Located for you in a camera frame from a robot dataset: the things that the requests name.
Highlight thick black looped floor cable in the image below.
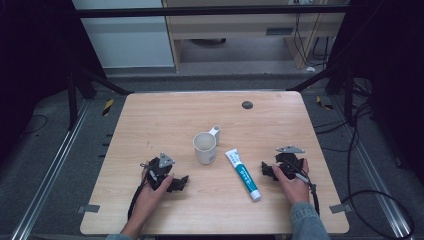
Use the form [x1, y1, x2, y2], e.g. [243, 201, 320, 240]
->
[339, 189, 416, 240]

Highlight thin black floor cable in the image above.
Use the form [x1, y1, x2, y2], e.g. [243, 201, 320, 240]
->
[22, 113, 49, 136]

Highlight aluminium floor rail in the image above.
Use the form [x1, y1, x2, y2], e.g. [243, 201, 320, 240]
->
[9, 99, 94, 240]
[329, 95, 415, 240]

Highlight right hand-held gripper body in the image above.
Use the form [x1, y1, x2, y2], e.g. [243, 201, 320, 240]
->
[274, 144, 306, 181]

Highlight light wooden desk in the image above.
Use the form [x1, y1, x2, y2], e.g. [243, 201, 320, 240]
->
[162, 0, 348, 73]

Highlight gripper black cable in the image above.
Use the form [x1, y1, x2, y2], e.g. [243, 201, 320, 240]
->
[127, 178, 150, 222]
[292, 171, 321, 216]

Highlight grey metal table bracket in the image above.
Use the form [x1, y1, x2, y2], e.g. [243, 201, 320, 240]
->
[328, 202, 354, 215]
[77, 203, 101, 214]

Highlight white teal toothpaste tube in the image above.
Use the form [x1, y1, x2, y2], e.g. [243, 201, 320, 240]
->
[224, 148, 263, 202]

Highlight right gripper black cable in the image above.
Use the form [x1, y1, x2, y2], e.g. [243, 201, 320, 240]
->
[292, 171, 321, 216]

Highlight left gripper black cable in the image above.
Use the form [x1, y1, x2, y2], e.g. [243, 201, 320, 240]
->
[127, 178, 150, 222]

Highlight black cables under desk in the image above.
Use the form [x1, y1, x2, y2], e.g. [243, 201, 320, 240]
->
[292, 12, 335, 68]

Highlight person's right hand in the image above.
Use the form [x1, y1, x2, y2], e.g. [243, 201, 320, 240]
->
[272, 158, 311, 205]

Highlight person's left hand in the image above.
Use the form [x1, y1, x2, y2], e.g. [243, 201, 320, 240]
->
[132, 165, 175, 222]

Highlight black horizontal frame bar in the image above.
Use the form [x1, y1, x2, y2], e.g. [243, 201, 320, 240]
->
[71, 4, 352, 19]

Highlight black metal stand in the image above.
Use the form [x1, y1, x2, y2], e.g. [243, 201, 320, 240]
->
[65, 61, 134, 132]
[286, 61, 357, 128]

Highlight yellow black striped tape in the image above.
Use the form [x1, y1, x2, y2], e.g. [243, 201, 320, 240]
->
[315, 95, 335, 111]
[101, 98, 115, 118]

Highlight black floor cable bundle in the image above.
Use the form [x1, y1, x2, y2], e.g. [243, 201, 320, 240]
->
[312, 78, 374, 154]

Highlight white cup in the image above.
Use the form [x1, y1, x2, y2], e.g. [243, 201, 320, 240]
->
[192, 124, 222, 166]

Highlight white cabinet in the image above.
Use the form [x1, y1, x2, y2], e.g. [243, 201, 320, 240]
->
[71, 0, 176, 70]

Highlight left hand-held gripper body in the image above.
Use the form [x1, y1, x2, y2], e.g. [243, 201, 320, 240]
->
[145, 152, 176, 191]

